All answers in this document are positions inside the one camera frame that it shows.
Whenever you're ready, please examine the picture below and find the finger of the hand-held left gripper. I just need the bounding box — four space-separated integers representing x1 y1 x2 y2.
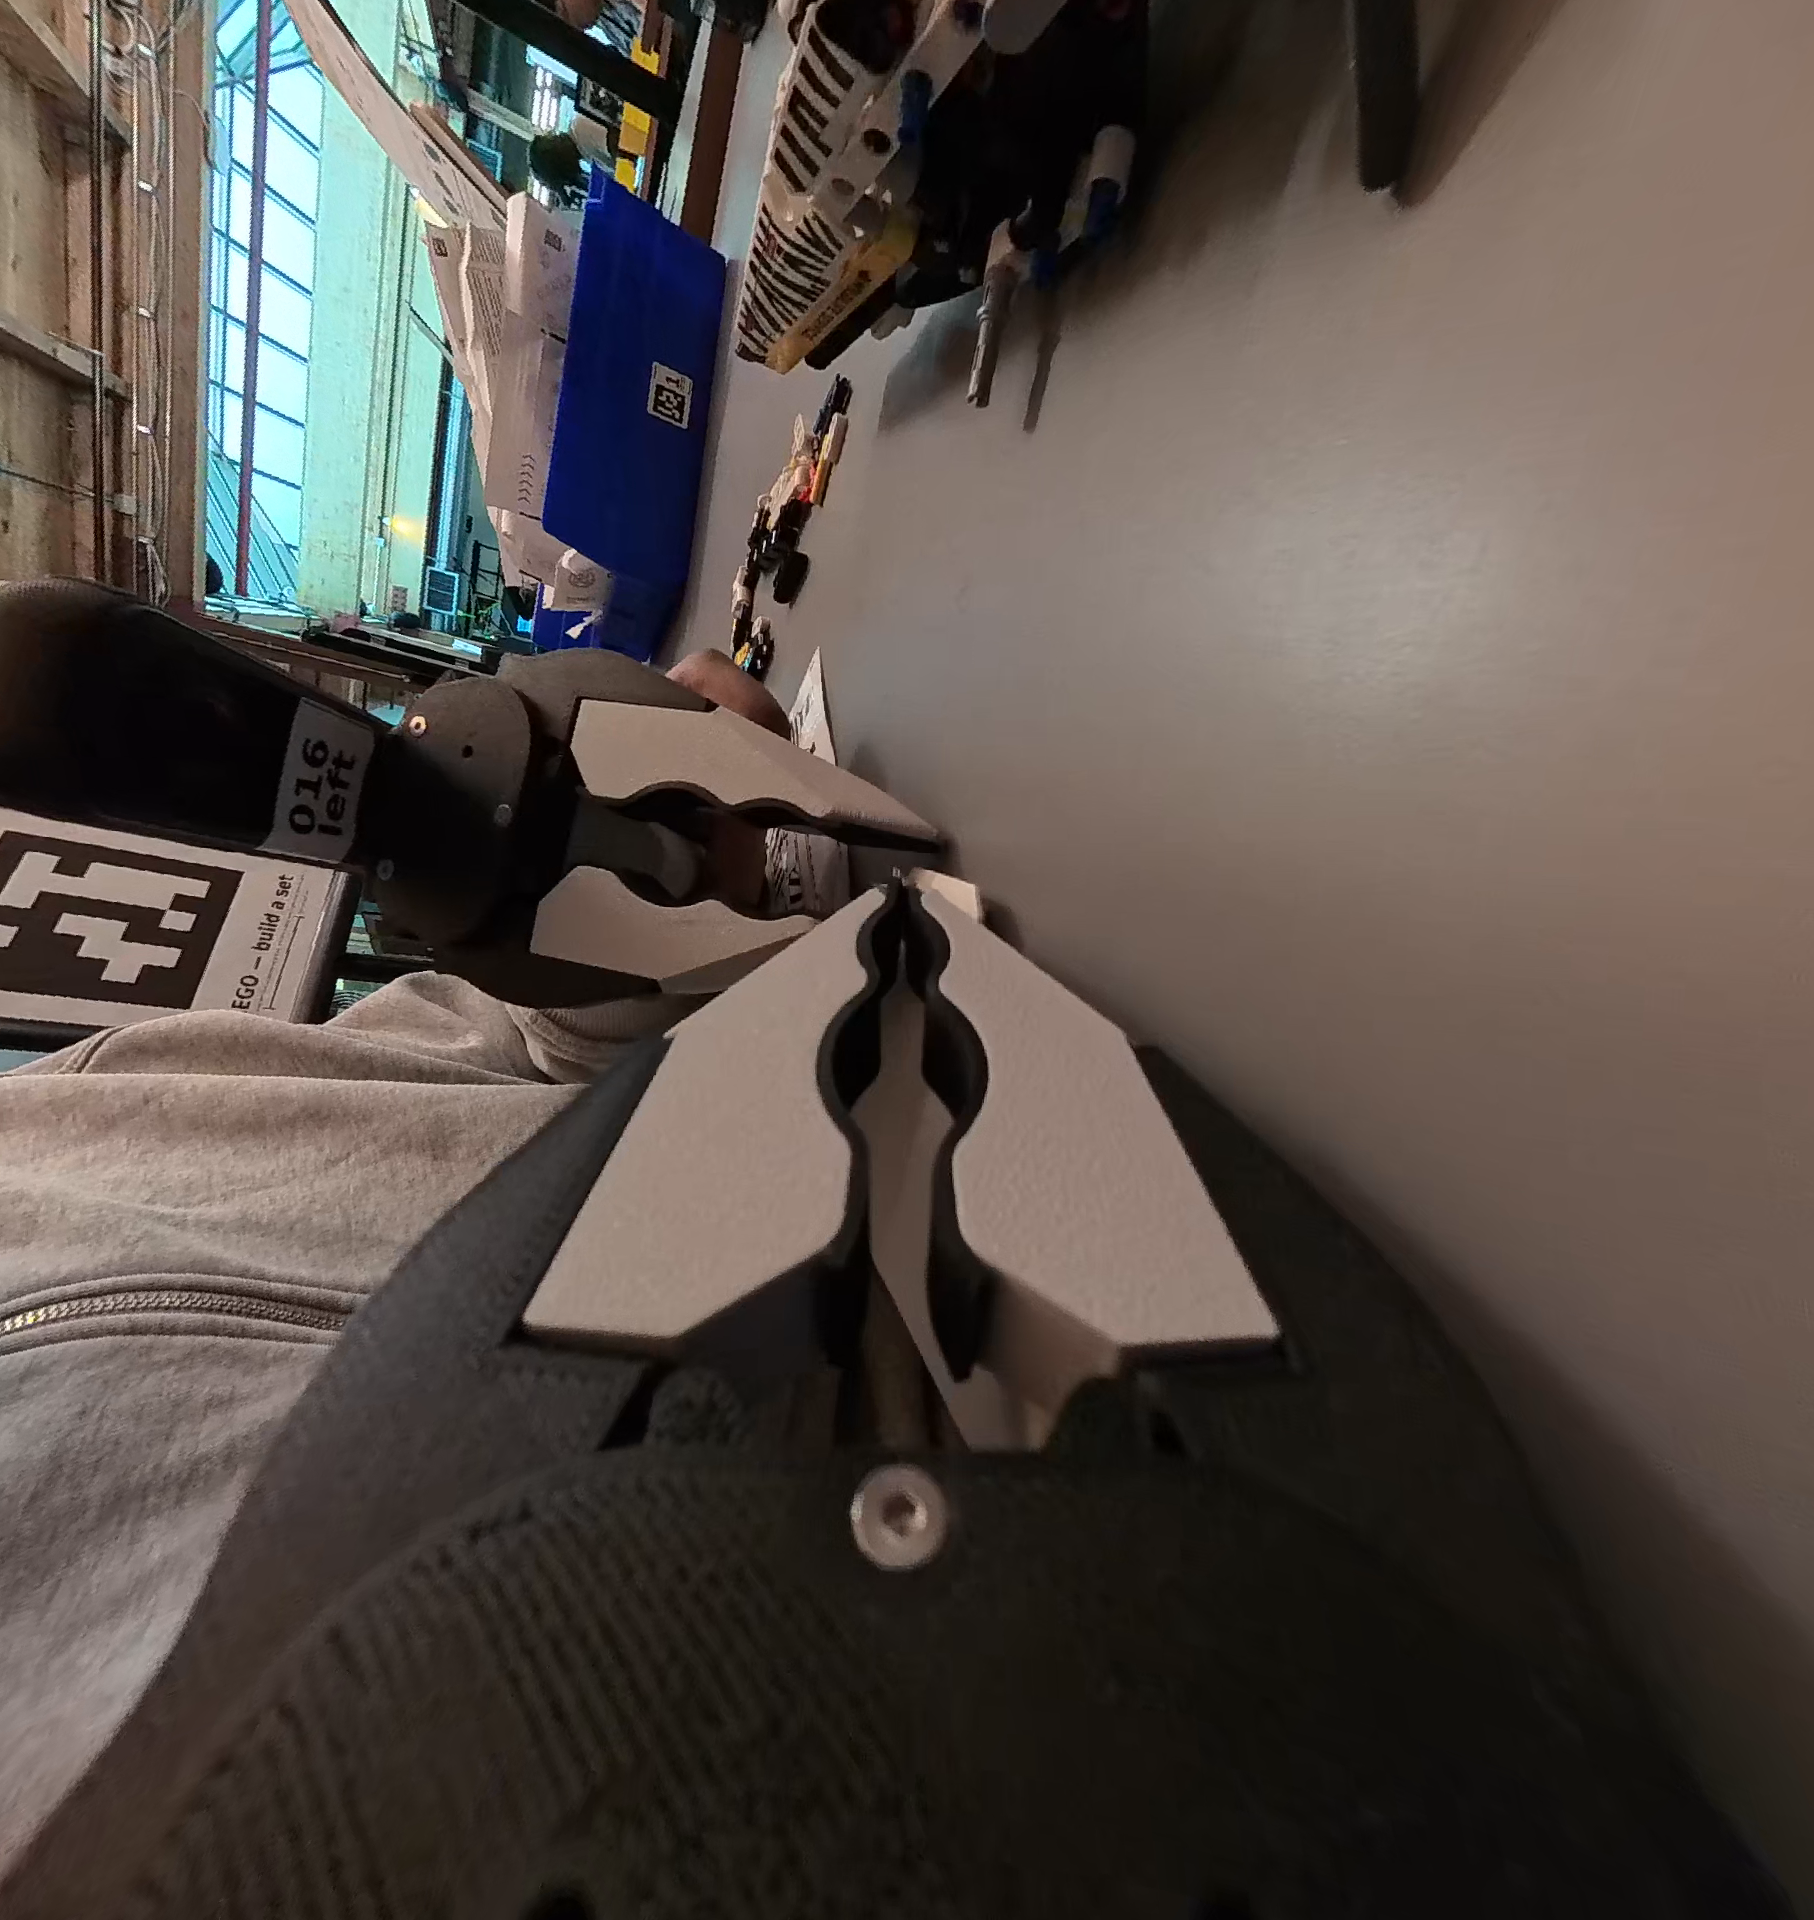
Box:
524 875 824 997
566 696 949 853

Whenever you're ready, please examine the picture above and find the framed printed tag sign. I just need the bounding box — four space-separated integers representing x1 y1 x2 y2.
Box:
0 802 363 1041

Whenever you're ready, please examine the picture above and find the zebra sticker sheet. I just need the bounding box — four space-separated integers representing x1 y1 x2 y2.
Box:
763 646 852 920

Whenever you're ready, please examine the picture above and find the person's left hand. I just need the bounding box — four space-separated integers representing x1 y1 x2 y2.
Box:
666 646 791 914

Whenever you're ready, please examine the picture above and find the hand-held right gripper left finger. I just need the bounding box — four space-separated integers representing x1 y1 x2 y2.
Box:
521 881 907 1373

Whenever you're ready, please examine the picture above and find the zebra striped lego helicopter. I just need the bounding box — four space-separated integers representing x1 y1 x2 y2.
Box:
734 0 1426 440

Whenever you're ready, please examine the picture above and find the person's grey hoodie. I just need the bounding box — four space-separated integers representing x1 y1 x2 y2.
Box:
0 975 657 1920

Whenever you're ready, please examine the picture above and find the person's left forearm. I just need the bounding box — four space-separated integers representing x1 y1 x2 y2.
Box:
511 993 687 1085

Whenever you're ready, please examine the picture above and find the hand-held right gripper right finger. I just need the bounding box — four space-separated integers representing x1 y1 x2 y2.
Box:
904 881 1282 1422

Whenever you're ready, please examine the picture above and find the small lego assembly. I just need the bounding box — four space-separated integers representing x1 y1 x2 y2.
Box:
734 376 858 605

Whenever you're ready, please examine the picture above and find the blue plastic bin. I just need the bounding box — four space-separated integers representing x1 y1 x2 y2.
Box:
531 164 731 665

